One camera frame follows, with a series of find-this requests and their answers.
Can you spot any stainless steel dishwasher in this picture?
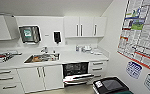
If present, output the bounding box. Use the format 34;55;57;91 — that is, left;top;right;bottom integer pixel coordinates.
61;61;96;87

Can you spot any blue dish soap bottle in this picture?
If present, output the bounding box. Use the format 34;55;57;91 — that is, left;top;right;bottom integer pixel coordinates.
75;45;80;52

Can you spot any black soap dispenser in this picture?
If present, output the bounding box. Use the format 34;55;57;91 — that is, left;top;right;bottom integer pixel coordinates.
53;30;63;45

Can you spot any white dish towel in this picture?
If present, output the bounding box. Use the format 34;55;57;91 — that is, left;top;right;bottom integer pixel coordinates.
90;49;105;56

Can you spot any chrome faucet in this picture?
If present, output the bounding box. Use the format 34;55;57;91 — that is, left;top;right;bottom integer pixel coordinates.
40;46;49;55

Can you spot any steel sink basin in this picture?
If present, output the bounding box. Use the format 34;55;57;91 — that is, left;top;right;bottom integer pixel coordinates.
23;52;61;65

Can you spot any brown bowl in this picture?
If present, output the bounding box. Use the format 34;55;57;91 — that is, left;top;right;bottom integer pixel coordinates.
32;56;42;62

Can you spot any steel paper towel dispenser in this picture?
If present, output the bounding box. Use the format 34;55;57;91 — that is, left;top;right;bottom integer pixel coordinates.
18;25;42;45

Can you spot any white base cabinet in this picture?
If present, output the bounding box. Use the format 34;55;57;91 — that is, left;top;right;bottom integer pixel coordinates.
0;59;109;94

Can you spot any white wall outlet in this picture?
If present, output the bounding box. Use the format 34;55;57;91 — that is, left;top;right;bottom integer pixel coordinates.
64;39;69;46

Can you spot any white wall cabinet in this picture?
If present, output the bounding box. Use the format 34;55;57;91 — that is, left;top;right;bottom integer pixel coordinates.
0;14;19;42
63;15;108;39

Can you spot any large colourful wall poster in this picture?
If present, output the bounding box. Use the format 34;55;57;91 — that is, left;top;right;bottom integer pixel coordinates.
117;0;150;73

